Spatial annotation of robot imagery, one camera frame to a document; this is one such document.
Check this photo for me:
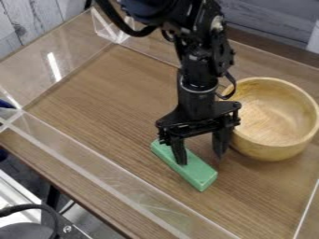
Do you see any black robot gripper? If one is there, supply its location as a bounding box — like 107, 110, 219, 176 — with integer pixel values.
156, 84, 241, 165

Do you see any green rectangular block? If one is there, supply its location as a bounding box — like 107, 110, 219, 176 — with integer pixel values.
151, 140, 217, 192

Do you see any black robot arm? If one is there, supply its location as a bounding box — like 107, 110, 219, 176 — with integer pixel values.
96, 0, 241, 165

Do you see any light wooden bowl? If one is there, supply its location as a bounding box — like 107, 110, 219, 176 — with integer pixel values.
231, 77, 319, 162

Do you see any blue object at left edge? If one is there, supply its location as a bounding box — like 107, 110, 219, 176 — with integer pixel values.
0, 99, 16, 109

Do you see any clear acrylic front wall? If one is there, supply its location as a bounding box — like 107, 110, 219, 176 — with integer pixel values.
0, 92, 239, 239

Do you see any clear acrylic corner bracket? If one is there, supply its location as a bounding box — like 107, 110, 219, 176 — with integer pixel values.
91, 7, 131, 44

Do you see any black cable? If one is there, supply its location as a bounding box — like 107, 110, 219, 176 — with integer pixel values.
0, 203, 60, 239

